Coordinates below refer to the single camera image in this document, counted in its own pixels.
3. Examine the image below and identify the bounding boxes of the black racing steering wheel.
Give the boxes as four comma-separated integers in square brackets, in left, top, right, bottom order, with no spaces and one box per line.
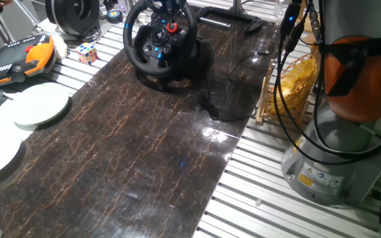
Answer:
[123,0,198,79]

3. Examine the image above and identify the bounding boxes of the dark brown marble mat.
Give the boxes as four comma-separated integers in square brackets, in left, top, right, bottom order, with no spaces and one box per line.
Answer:
[0,19,277,238]

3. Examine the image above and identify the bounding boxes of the orange black teach pendant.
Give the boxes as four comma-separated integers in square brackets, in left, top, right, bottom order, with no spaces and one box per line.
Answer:
[0,34,57,88]

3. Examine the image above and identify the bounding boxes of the thin black cable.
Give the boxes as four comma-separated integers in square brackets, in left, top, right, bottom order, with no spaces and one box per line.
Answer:
[195,49,271,122]

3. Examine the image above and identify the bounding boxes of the yellow basket in wooden frame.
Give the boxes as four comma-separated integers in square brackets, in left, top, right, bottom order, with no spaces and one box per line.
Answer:
[255,54,319,128]

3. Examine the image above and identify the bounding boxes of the Rubik's cube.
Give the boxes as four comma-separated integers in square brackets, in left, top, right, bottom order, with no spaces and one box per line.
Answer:
[75,42,100,65]

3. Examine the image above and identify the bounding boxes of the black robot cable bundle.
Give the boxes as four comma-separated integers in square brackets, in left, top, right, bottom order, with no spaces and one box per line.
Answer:
[271,0,381,166]

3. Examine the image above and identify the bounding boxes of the black steering wheel base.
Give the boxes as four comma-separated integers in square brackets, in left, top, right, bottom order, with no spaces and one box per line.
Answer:
[136,36,214,93]

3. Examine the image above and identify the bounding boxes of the white plate with green rim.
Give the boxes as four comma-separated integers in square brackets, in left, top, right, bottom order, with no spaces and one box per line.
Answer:
[13,82,71,127]

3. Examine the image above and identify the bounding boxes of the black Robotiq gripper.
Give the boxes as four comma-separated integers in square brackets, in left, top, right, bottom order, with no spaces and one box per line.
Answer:
[147,0,188,16]

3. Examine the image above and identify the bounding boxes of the white egg shaped object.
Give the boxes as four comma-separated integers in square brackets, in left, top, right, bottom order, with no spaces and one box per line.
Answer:
[51,34,69,60]

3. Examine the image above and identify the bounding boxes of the round black tape measure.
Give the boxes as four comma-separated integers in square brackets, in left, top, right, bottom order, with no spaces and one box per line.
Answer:
[106,9,124,24]

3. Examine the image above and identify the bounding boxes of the black filament spool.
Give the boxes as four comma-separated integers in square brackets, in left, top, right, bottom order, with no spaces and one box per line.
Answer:
[44,0,101,37]

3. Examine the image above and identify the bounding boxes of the black clamp stand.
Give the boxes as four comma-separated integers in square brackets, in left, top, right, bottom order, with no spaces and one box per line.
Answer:
[192,0,263,36]

